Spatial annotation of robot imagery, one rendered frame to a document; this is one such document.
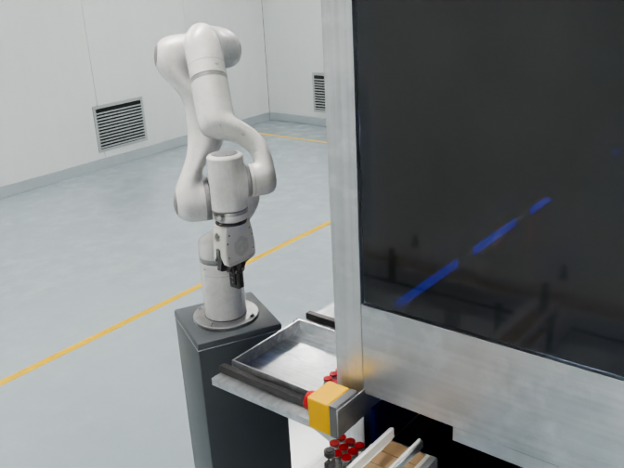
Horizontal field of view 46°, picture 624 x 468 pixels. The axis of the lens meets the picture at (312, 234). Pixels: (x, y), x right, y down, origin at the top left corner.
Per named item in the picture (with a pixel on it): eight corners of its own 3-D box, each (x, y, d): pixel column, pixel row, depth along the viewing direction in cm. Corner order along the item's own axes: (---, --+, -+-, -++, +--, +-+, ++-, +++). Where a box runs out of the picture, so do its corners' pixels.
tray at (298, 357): (407, 366, 178) (407, 354, 177) (344, 418, 160) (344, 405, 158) (299, 330, 199) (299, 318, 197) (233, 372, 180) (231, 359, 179)
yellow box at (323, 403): (358, 422, 145) (357, 390, 142) (337, 440, 140) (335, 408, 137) (329, 409, 149) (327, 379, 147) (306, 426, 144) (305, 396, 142)
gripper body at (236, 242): (226, 225, 166) (230, 270, 170) (256, 212, 173) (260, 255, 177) (203, 219, 170) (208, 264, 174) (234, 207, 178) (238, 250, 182)
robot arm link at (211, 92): (253, 84, 182) (276, 198, 175) (189, 90, 178) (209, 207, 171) (257, 66, 174) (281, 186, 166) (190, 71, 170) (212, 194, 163)
